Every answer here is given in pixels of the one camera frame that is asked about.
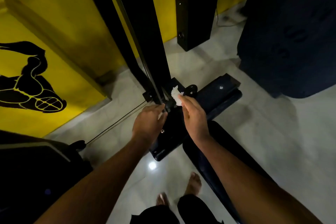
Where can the person's right hand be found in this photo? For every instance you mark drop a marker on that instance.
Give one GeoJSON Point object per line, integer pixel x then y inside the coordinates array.
{"type": "Point", "coordinates": [195, 121]}

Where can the person's left hand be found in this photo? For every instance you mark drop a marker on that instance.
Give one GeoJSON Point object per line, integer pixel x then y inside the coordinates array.
{"type": "Point", "coordinates": [149, 124]}

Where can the white cleaning wipe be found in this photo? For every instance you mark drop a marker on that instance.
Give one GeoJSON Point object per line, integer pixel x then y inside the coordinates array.
{"type": "Point", "coordinates": [175, 95]}

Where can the person's right forearm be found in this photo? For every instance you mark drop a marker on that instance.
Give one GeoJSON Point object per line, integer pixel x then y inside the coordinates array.
{"type": "Point", "coordinates": [249, 187]}

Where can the person's left forearm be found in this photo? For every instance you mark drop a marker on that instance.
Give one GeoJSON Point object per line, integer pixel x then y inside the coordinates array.
{"type": "Point", "coordinates": [99, 187]}

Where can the person's right foot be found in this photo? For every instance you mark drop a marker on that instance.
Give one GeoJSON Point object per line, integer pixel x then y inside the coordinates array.
{"type": "Point", "coordinates": [193, 183]}

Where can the person's foot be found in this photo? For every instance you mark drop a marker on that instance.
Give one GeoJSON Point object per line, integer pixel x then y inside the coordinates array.
{"type": "Point", "coordinates": [193, 183]}
{"type": "Point", "coordinates": [162, 200]}

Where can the person's left foot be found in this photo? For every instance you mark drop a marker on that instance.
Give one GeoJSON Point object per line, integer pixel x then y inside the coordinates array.
{"type": "Point", "coordinates": [162, 200]}

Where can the person's black shorts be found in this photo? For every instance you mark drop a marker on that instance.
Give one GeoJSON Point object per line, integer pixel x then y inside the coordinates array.
{"type": "Point", "coordinates": [194, 210]}

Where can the black rowing footplate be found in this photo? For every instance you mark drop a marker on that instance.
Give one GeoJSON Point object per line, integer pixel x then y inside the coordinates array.
{"type": "Point", "coordinates": [218, 92]}

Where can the black textured seat pad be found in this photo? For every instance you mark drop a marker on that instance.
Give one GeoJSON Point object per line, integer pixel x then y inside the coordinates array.
{"type": "Point", "coordinates": [228, 158]}

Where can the black machine cover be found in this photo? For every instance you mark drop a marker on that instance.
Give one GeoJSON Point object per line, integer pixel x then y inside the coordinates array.
{"type": "Point", "coordinates": [39, 179]}

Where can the dark weight stack shroud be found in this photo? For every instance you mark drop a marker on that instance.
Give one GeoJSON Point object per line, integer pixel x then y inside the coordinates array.
{"type": "Point", "coordinates": [288, 34]}

